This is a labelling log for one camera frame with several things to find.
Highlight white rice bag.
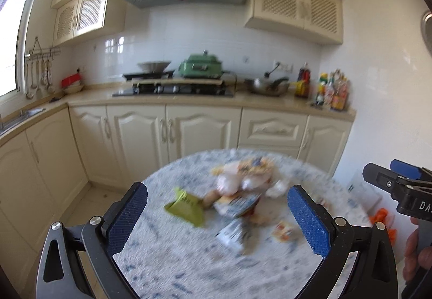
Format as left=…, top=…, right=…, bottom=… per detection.
left=346, top=170, right=382, bottom=215

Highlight silver foil wrapper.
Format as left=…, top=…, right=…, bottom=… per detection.
left=216, top=219, right=250, bottom=254

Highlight black gas stove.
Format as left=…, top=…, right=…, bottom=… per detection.
left=112, top=77, right=234, bottom=98

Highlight orange cloth bag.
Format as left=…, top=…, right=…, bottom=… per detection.
left=368, top=207, right=398, bottom=248

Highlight blue white milk carton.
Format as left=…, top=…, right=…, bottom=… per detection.
left=214, top=193, right=261, bottom=219

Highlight steel wok with black handle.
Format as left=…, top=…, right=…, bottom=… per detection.
left=243, top=77, right=289, bottom=97

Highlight white wall power socket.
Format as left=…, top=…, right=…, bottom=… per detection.
left=273, top=61, right=293, bottom=73

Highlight window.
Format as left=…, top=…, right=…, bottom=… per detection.
left=0, top=0, right=27, bottom=96

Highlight green electric cooker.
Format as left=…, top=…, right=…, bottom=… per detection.
left=178, top=50, right=222, bottom=79

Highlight hanging utensil rack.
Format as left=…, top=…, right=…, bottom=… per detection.
left=24, top=37, right=61, bottom=100

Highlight brown round bread bun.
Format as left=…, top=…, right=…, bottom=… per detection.
left=201, top=190, right=221, bottom=209

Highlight person's right hand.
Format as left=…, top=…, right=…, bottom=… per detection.
left=403, top=229, right=432, bottom=282

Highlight lower cream cabinets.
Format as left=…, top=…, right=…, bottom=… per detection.
left=1, top=101, right=355, bottom=285

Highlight group of condiment bottles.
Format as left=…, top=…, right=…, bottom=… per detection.
left=313, top=69, right=350, bottom=112

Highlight steel sink with faucet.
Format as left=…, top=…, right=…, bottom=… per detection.
left=0, top=108, right=45, bottom=135

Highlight clear plastic bag bundle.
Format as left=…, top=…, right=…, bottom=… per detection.
left=211, top=163, right=291, bottom=199

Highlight green snack packet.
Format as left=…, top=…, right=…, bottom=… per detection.
left=164, top=188, right=204, bottom=227

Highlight red and white bowls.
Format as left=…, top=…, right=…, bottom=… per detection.
left=61, top=72, right=84, bottom=94

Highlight dark soy sauce bottle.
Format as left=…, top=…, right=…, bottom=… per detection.
left=295, top=63, right=311, bottom=99

